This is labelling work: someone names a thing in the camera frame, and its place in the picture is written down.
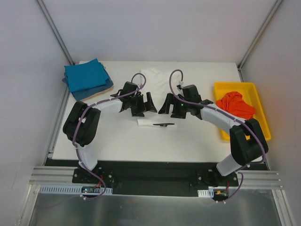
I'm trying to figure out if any white t shirt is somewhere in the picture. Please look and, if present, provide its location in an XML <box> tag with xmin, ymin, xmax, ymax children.
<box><xmin>137</xmin><ymin>68</ymin><xmax>178</xmax><ymax>129</ymax></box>

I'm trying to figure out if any blue folded t shirt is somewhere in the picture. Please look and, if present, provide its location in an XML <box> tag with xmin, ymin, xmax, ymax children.
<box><xmin>62</xmin><ymin>73</ymin><xmax>114</xmax><ymax>101</ymax></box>

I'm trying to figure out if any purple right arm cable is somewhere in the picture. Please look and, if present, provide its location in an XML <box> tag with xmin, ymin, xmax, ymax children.
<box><xmin>169</xmin><ymin>69</ymin><xmax>267</xmax><ymax>205</ymax></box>

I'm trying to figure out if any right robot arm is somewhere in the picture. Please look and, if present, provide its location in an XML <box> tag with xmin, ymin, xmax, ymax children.
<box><xmin>159</xmin><ymin>85</ymin><xmax>269</xmax><ymax>187</ymax></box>

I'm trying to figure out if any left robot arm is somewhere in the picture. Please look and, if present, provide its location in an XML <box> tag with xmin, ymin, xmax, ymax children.
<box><xmin>63</xmin><ymin>81</ymin><xmax>157</xmax><ymax>183</ymax></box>

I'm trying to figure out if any left aluminium frame post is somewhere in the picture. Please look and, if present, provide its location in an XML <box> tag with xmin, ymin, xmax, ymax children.
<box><xmin>36</xmin><ymin>0</ymin><xmax>75</xmax><ymax>65</ymax></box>

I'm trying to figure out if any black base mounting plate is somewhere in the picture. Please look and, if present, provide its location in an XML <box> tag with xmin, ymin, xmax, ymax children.
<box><xmin>44</xmin><ymin>159</ymin><xmax>239</xmax><ymax>196</ymax></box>

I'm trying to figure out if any aluminium frame post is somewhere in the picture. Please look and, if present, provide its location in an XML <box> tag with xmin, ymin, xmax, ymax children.
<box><xmin>36</xmin><ymin>0</ymin><xmax>75</xmax><ymax>65</ymax></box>
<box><xmin>237</xmin><ymin>0</ymin><xmax>284</xmax><ymax>72</ymax></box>

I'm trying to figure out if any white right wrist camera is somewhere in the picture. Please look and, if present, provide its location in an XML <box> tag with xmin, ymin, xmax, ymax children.
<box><xmin>177</xmin><ymin>81</ymin><xmax>183</xmax><ymax>90</ymax></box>

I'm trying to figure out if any right aluminium frame post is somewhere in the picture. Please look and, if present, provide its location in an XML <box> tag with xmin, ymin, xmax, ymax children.
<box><xmin>237</xmin><ymin>0</ymin><xmax>284</xmax><ymax>72</ymax></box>

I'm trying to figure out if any beige folded t shirt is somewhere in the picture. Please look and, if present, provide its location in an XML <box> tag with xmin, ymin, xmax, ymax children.
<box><xmin>80</xmin><ymin>86</ymin><xmax>114</xmax><ymax>102</ymax></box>

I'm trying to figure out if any yellow plastic tray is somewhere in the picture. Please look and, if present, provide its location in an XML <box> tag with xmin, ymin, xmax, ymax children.
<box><xmin>214</xmin><ymin>82</ymin><xmax>271</xmax><ymax>141</ymax></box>

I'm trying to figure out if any white slotted cable duct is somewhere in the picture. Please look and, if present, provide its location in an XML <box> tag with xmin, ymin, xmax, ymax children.
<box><xmin>39</xmin><ymin>185</ymin><xmax>113</xmax><ymax>195</ymax></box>

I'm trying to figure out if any orange t shirt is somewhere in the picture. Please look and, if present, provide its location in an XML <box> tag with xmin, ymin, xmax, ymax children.
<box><xmin>216</xmin><ymin>91</ymin><xmax>256</xmax><ymax>120</ymax></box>

